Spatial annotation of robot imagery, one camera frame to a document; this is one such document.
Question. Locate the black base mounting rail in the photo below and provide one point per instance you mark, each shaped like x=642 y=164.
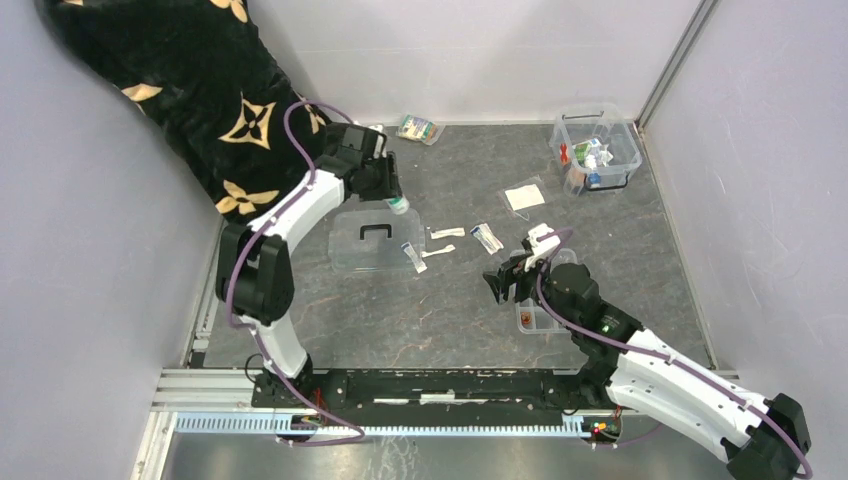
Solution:
x=440 y=397

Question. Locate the brown medicine bottle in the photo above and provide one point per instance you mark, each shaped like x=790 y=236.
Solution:
x=574 y=181

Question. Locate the teal item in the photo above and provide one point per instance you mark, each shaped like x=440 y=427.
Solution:
x=592 y=154

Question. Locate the clear plastic storage box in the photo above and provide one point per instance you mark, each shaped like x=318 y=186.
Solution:
x=578 y=122

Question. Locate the white bottle green label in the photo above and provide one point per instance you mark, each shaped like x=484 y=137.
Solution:
x=398 y=205

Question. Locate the black floral plush blanket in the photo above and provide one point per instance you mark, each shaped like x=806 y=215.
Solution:
x=200 y=71

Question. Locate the clear compartment organizer tray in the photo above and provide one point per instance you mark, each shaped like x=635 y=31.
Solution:
x=544 y=323

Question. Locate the colourful bandage packet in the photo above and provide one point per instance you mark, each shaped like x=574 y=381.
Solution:
x=418 y=129

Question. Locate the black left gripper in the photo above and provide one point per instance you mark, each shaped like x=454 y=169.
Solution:
x=391 y=187

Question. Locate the white plaster strip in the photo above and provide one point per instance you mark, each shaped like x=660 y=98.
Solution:
x=445 y=233

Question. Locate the white blue wipe sachet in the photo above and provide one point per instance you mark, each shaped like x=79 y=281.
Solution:
x=417 y=261

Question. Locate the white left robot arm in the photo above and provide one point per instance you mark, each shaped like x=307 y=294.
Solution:
x=255 y=279

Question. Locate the gauze pad in clear bag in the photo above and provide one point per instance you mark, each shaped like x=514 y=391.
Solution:
x=526 y=198

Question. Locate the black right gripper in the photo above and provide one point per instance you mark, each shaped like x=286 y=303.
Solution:
x=508 y=273

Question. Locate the clear box lid black handle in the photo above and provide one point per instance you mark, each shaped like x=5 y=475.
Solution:
x=375 y=240

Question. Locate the blue white bandage roll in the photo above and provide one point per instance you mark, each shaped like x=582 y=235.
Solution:
x=594 y=180

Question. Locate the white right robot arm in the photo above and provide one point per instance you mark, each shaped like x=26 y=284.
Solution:
x=756 y=437

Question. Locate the white slotted cable duct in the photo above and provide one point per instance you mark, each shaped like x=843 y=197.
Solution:
x=301 y=425

